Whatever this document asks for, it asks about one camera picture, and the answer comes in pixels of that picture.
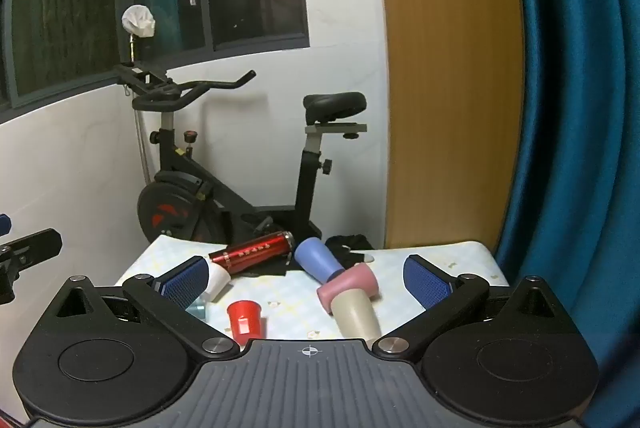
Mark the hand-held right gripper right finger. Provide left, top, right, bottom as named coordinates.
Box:
left=372, top=255, right=571, bottom=355

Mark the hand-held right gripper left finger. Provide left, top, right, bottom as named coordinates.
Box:
left=47, top=256, right=242, bottom=355

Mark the white cup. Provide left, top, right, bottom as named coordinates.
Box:
left=205, top=267, right=232, bottom=301

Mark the red cup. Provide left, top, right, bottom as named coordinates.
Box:
left=227, top=300, right=264, bottom=342

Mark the pink cup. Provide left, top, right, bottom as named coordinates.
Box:
left=316, top=264, right=379, bottom=315

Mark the beige cup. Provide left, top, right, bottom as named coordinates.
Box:
left=331, top=290, right=383, bottom=343

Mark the blue cup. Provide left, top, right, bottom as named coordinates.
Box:
left=294, top=238, right=346, bottom=283

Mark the red metal bottle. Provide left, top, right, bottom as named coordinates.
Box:
left=208, top=231, right=296, bottom=277

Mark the black exercise bike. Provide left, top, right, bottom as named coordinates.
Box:
left=112, top=62, right=368, bottom=259

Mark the black cloth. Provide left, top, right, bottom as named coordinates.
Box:
left=325, top=234, right=376, bottom=265

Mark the wooden panel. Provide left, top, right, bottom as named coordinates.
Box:
left=371, top=0, right=526, bottom=251

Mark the blue curtain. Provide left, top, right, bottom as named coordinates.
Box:
left=492, top=0, right=640, bottom=428

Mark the white crumpled cloth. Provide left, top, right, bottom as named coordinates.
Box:
left=121, top=5, right=156, bottom=39

